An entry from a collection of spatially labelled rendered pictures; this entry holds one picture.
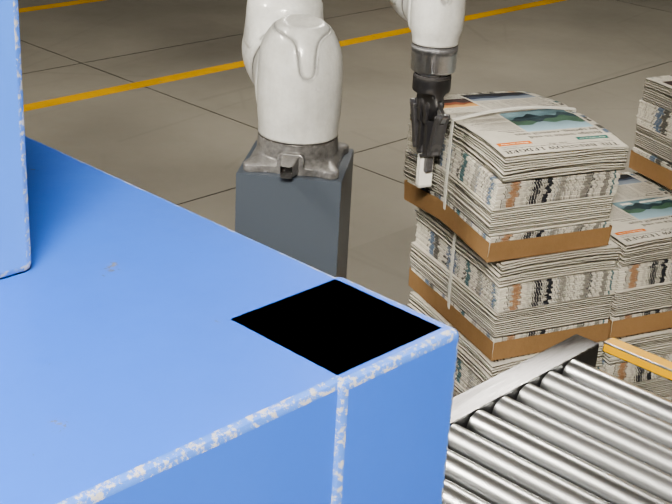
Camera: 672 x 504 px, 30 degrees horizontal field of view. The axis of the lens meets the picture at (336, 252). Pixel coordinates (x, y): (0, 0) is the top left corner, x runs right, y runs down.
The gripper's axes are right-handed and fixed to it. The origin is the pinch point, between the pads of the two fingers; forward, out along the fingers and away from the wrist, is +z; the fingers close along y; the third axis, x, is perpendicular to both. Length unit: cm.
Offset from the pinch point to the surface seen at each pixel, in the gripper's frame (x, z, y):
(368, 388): 95, -58, -167
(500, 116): -15.4, -10.6, -1.9
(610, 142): -30.1, -9.4, -19.2
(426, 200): -4.5, 9.4, 6.1
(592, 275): -30.5, 19.3, -19.1
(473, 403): 22, 16, -61
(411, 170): -4.3, 5.2, 13.2
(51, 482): 110, -59, -170
